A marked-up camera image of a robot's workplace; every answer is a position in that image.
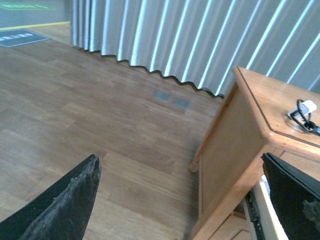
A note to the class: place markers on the dark floor sign sticker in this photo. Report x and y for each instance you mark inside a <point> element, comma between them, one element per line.
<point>18,37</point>

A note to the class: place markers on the wooden nightstand cabinet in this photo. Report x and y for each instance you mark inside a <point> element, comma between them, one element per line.
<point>251,121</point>

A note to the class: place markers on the white charger adapter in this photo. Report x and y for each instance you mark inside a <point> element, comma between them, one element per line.
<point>302,109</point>

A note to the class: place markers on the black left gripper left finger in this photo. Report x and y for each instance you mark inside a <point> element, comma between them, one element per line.
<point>62,211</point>

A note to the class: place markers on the grey pleated curtain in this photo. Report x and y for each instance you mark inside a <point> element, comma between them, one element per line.
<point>201,41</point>

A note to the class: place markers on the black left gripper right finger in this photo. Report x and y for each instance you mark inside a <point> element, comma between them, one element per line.
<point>295,197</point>

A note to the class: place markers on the metal floor outlet cover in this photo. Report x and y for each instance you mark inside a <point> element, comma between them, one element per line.
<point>160,95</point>
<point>181,103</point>

